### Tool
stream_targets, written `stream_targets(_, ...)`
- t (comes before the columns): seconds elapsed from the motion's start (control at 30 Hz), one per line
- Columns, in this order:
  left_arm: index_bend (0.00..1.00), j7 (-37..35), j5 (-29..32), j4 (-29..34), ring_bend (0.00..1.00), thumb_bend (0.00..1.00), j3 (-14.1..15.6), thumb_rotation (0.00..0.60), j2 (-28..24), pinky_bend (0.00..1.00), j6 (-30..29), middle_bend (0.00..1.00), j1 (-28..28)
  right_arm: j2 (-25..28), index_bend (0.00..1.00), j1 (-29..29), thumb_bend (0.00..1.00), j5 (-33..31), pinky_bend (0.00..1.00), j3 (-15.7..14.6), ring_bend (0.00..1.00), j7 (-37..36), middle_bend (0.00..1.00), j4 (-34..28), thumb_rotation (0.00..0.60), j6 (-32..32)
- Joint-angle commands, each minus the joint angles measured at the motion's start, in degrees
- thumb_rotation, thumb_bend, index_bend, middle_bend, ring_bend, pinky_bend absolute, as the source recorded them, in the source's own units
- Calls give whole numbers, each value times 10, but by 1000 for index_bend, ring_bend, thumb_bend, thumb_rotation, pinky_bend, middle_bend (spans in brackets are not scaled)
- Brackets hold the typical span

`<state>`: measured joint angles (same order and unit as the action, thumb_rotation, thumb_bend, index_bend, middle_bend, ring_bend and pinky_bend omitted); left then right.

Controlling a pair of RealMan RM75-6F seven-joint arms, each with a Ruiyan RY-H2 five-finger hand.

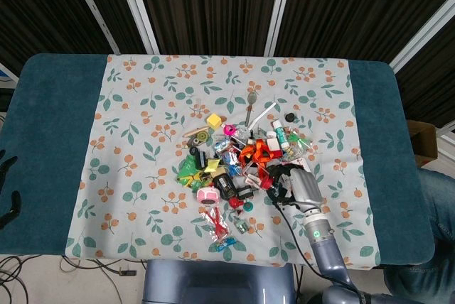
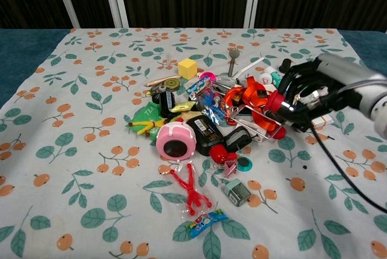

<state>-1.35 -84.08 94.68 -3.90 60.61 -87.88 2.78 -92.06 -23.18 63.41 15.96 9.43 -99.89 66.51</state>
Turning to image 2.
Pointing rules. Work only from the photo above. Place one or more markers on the white round jar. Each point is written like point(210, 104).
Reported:
point(266, 79)

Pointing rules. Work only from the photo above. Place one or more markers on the clear badge holder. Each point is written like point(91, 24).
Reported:
point(245, 121)

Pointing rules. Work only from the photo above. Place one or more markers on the pink binder clip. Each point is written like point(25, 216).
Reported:
point(231, 169)

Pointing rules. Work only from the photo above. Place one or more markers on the teal round disc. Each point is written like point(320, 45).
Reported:
point(245, 163)

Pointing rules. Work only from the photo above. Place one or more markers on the wooden stick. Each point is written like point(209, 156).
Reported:
point(160, 81)

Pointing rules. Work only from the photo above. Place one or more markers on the green pencil sharpener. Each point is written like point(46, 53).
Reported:
point(239, 194)

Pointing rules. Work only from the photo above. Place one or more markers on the small clear cup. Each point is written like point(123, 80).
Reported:
point(168, 58)

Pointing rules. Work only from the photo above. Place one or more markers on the blue figure in bag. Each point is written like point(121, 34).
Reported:
point(208, 100)

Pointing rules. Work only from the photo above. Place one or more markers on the red sticky man toy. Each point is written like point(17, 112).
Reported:
point(193, 194)

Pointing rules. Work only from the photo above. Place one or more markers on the grey metal spoon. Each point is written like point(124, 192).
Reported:
point(233, 54)

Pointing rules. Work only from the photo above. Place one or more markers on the pink donut tape measure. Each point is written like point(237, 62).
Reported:
point(178, 132)

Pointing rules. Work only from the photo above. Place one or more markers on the yellow sticky figure toy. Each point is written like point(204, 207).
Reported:
point(143, 125)

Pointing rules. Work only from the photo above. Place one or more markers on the floral printed tablecloth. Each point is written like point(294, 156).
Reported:
point(75, 150)

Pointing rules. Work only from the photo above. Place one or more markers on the yellow foam cube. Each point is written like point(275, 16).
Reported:
point(187, 68)

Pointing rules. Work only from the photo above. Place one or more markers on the yellow green sachet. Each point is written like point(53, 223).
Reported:
point(183, 107)

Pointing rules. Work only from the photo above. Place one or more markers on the red round toy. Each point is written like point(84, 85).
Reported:
point(219, 153)

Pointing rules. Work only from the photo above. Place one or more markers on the blue candy packet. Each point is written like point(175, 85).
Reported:
point(207, 222)

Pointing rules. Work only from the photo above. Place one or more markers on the black round cap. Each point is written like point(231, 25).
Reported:
point(285, 64)

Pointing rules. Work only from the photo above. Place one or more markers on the green tea packet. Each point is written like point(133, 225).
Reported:
point(148, 112)

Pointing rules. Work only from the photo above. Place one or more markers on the blue white candy wrapper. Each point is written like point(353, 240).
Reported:
point(198, 86)

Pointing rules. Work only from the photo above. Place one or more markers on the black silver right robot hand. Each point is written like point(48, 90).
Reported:
point(332, 83)

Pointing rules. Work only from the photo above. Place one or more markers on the green gold round disc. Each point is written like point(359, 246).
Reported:
point(172, 84)

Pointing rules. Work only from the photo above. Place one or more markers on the black charger plug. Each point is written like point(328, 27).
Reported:
point(239, 139)

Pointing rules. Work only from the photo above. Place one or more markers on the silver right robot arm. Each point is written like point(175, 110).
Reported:
point(379, 110)

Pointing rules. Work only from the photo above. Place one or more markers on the black box with barcode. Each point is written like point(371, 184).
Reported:
point(205, 133)

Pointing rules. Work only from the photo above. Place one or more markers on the red capped black cylinder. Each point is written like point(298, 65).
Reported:
point(273, 101)

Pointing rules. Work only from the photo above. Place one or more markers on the white green glue stick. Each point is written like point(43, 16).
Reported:
point(275, 77)

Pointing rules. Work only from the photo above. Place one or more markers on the white flat strip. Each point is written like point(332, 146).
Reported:
point(252, 63)

